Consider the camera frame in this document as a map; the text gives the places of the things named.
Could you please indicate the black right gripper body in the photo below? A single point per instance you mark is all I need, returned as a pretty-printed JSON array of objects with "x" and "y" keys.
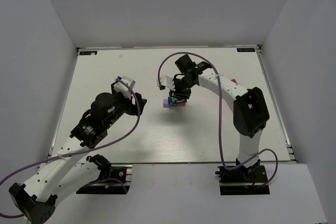
[{"x": 180, "y": 94}]

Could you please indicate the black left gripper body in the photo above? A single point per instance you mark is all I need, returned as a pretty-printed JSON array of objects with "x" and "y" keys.
[{"x": 130, "y": 103}]

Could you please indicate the dark blue long block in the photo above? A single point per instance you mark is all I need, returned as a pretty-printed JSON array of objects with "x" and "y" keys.
[{"x": 176, "y": 103}]

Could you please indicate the purple wood block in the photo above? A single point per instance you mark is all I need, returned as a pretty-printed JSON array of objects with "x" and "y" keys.
[{"x": 166, "y": 103}]

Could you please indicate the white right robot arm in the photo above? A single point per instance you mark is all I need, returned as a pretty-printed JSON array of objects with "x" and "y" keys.
[{"x": 250, "y": 112}]

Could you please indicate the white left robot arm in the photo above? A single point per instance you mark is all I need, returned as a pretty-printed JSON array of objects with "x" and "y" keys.
[{"x": 36, "y": 198}]

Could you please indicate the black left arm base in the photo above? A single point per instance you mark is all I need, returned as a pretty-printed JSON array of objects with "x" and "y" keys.
[{"x": 112, "y": 179}]

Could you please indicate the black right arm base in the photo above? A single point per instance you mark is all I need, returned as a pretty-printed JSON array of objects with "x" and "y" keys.
[{"x": 234, "y": 183}]

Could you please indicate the blue table logo sticker left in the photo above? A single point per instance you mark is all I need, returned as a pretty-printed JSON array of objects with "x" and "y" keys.
[{"x": 87, "y": 53}]

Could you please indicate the blue table logo sticker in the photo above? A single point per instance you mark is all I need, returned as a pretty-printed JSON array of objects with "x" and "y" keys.
[
  {"x": 246, "y": 49},
  {"x": 87, "y": 53}
]

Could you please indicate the blue table logo sticker right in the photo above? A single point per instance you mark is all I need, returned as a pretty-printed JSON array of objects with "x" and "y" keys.
[{"x": 246, "y": 49}]

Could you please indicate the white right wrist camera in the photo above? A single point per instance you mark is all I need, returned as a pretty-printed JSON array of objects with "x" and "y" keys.
[{"x": 166, "y": 82}]

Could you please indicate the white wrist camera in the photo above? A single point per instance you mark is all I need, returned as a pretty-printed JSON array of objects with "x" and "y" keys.
[
  {"x": 123, "y": 85},
  {"x": 166, "y": 82}
]

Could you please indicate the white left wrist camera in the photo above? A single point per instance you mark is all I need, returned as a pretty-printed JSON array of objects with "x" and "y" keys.
[{"x": 123, "y": 85}]

